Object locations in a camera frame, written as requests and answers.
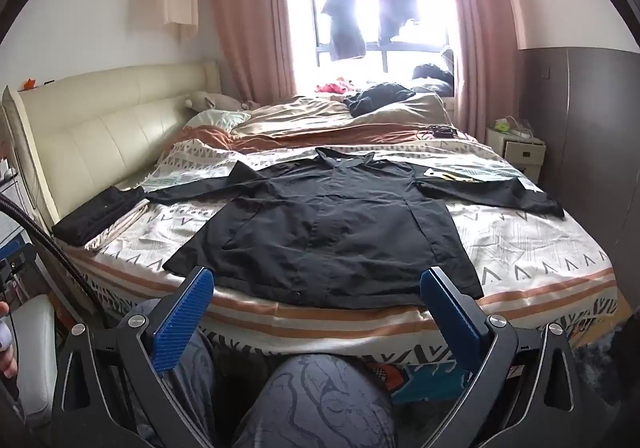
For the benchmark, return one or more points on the pink curtain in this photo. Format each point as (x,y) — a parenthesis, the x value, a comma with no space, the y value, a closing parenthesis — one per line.
(486,52)
(256,41)

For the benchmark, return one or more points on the plush toy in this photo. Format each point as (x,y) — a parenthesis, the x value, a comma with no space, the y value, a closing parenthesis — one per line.
(200,101)

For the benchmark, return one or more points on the left pink curtain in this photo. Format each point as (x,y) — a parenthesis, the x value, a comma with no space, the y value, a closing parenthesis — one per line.
(256,41)

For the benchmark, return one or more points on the person's left hand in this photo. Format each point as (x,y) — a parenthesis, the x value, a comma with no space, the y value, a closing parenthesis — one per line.
(8,361)

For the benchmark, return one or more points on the black clothes pile on bed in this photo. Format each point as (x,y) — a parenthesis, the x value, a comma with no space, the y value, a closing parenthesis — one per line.
(376,97)

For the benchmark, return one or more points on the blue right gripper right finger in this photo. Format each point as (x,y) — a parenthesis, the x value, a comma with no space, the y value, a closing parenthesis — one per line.
(459,319)

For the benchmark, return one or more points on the cream leather headboard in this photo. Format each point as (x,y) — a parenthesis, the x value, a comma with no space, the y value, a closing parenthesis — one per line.
(75,137)

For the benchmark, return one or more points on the person's patterned grey leg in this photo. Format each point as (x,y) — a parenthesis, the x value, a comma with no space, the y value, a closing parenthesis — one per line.
(315,400)

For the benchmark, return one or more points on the hanging dark garment left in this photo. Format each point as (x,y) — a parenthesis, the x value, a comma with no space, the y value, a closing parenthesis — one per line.
(346,41)

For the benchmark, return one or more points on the orange brown blanket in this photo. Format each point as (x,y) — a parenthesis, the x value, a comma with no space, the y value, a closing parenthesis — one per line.
(361,134)

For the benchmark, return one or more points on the red clothes on windowsill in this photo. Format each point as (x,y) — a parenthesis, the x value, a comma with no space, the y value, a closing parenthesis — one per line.
(333,88)

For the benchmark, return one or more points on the beige duvet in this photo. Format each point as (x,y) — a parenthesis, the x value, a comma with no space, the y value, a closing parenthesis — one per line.
(307,114)

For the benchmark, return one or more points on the black jacket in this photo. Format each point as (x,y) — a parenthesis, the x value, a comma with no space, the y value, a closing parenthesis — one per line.
(338,231)

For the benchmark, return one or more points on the light green pillow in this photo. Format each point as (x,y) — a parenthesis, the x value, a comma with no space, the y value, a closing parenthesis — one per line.
(225,120)

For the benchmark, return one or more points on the right pink curtain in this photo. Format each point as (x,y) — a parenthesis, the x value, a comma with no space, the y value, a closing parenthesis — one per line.
(486,52)

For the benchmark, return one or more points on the white bedside table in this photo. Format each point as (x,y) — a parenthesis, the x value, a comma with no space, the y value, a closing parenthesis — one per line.
(516,144)

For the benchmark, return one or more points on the folded black garment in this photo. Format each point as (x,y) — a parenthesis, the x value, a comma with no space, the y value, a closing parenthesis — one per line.
(96,215)

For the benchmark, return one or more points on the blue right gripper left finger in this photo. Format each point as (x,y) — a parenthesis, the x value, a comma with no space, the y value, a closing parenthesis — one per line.
(176,317)

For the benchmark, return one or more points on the dark wardrobe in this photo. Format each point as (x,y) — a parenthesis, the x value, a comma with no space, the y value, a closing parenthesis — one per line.
(583,103)

